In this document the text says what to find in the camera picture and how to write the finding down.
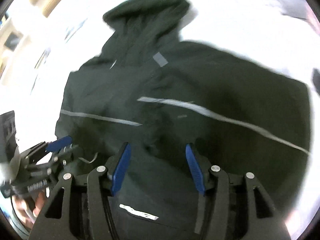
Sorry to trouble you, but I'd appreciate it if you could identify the person's left hand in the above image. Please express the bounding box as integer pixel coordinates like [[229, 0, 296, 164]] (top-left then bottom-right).
[[12, 191, 47, 229]]

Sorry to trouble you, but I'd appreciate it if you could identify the dark flat object on bed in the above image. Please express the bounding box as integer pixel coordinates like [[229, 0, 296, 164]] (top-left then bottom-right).
[[312, 68, 320, 95]]

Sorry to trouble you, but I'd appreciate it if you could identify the black hooded jacket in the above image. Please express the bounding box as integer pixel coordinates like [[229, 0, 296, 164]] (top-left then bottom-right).
[[55, 0, 311, 239]]

